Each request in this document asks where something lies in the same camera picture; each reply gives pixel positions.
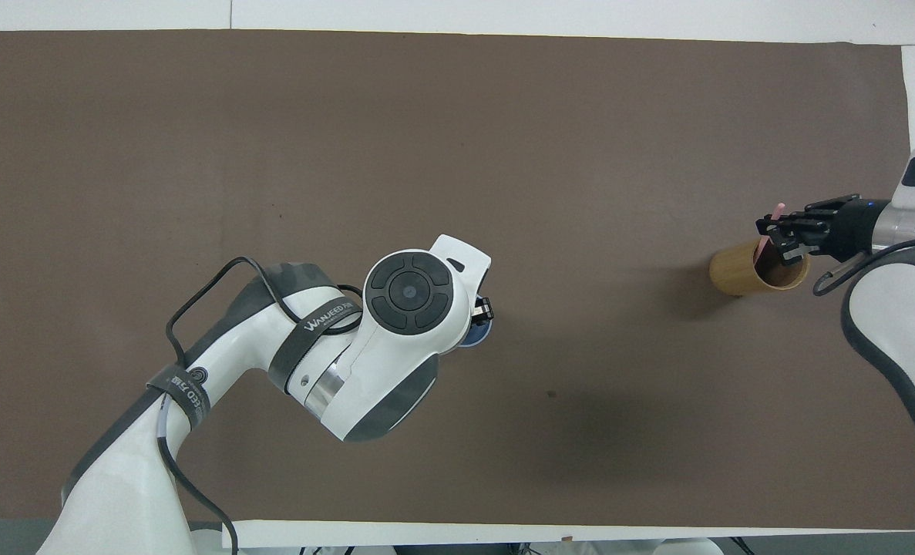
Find pink chopstick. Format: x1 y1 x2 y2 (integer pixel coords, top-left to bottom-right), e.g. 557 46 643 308
757 202 786 260

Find bamboo cup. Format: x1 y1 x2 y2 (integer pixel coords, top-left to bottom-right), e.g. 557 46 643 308
708 237 812 297

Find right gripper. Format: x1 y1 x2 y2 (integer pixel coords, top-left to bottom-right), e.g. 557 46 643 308
755 193 884 264

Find blue cup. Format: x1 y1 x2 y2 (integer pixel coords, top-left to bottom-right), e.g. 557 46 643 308
456 316 496 348

